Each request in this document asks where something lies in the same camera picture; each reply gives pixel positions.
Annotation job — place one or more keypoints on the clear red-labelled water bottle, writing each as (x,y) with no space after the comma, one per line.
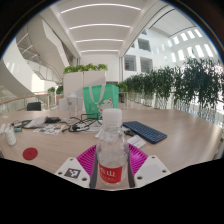
(111,150)

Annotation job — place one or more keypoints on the small teal tube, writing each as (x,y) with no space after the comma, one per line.
(17,130)

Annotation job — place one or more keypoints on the green plants atop cabinet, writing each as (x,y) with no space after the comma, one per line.
(85,68)

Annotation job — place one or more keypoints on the small black case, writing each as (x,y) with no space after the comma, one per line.
(52,120)

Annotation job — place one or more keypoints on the ceiling light strips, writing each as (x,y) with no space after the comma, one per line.
(100,26)

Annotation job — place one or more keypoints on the dark blue keyboard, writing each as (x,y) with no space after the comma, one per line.
(145,132)

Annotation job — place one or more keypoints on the black notebook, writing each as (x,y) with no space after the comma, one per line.
(20,124)

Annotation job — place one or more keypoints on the flat round red coaster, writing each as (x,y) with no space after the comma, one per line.
(30,153)

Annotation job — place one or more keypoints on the black chair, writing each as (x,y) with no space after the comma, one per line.
(34,106)

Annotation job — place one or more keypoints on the green tote bag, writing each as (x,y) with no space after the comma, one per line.
(100,98)

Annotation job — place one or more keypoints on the white cabinet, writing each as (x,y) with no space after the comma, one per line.
(75,83)

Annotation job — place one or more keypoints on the white printed booklet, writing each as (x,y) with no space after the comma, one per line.
(36,122)

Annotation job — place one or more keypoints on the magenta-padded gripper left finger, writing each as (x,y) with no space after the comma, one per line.
(71,173)

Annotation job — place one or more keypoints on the white tissue packet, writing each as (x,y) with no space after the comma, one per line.
(136,141)

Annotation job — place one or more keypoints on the plant in brown planter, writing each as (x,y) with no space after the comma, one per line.
(59,98)

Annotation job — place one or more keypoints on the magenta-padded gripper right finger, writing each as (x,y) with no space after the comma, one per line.
(151,170)

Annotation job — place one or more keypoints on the row of tall green plants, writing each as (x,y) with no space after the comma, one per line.
(186,83)

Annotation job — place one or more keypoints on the plant in white planter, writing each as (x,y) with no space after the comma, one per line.
(51,90)

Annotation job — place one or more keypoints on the clear tumbler with white lid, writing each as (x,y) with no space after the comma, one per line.
(72,106)

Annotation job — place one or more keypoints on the white grid-pattern mug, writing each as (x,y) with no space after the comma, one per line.
(10,138)

